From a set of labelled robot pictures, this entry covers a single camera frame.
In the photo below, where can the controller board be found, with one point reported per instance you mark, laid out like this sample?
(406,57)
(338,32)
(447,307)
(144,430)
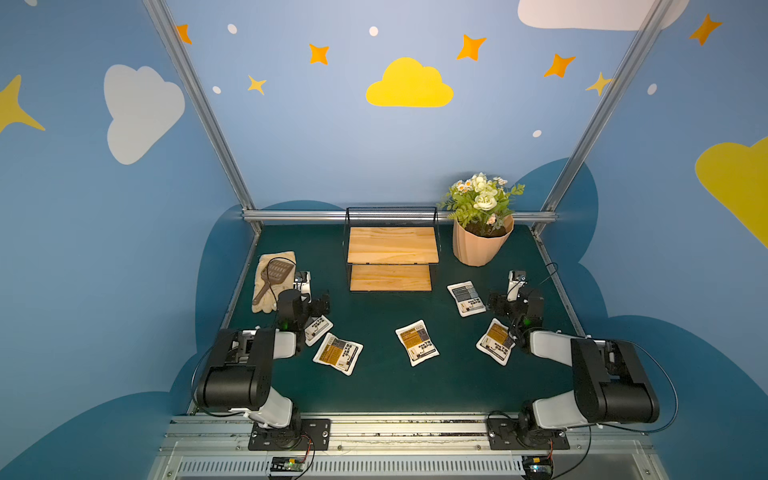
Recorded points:
(288,466)
(537,467)

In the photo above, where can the grey coffee bag left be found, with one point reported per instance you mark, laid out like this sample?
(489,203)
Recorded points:
(316,329)

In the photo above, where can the brown slotted scoop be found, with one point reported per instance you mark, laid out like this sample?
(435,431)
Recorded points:
(275,271)

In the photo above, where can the right controller board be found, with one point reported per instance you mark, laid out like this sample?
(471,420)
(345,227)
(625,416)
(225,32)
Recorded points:
(537,467)

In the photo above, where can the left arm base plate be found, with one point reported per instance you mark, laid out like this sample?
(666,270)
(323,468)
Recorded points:
(312,434)

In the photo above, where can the grey coffee bag right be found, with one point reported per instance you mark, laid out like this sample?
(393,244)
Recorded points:
(467,300)

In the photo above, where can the potted white flower plant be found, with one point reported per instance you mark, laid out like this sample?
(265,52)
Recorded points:
(480,208)

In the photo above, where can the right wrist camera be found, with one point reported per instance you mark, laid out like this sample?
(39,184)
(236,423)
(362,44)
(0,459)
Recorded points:
(516,280)

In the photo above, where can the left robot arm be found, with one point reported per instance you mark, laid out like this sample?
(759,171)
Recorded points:
(237,379)

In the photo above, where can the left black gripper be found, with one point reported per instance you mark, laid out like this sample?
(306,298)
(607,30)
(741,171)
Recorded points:
(313,305)

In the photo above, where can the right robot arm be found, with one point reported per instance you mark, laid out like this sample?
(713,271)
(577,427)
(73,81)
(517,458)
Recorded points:
(609,383)

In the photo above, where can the left controller board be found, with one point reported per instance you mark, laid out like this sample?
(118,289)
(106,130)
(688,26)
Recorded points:
(288,466)

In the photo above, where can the yellow coffee bag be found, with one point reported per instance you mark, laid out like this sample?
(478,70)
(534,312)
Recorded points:
(417,342)
(497,342)
(342,355)

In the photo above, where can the wooden two-tier shelf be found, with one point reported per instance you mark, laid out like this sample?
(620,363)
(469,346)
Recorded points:
(391,249)

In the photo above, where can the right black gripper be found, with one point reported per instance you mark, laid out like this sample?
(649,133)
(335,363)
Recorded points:
(507,306)

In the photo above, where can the grey coffee bag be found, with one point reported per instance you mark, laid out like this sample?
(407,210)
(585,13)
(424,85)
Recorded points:
(467,300)
(316,329)

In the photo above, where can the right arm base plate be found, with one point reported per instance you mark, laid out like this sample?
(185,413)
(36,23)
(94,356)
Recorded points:
(509,434)

